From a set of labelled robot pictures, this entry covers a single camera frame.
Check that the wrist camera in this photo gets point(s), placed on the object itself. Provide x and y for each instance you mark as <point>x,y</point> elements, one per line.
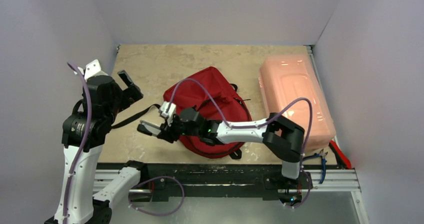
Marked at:
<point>167,111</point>
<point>92,69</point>

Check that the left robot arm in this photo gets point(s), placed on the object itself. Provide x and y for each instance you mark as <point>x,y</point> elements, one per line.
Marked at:
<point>83,136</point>

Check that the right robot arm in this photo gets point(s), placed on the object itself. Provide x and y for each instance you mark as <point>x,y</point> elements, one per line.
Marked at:
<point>283,137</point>

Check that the red handled tool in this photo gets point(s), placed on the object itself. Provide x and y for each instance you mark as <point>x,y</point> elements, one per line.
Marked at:
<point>340,157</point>

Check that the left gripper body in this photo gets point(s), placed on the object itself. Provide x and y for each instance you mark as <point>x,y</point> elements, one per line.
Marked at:
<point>125,97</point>

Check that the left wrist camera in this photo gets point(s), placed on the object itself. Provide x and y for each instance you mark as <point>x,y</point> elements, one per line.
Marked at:
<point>92,69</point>

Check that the red backpack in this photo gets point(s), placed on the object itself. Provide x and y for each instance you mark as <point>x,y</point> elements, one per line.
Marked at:
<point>210,94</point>

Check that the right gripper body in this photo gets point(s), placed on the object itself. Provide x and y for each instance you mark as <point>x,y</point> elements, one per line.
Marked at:
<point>166,129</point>

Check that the silver black stapler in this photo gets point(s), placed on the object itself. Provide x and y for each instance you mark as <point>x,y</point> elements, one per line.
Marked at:
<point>148,128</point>

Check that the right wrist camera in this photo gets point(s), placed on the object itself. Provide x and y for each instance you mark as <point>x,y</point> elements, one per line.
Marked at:
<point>167,111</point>

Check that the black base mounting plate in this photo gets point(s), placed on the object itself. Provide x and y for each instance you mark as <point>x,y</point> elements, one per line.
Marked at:
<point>263,181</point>

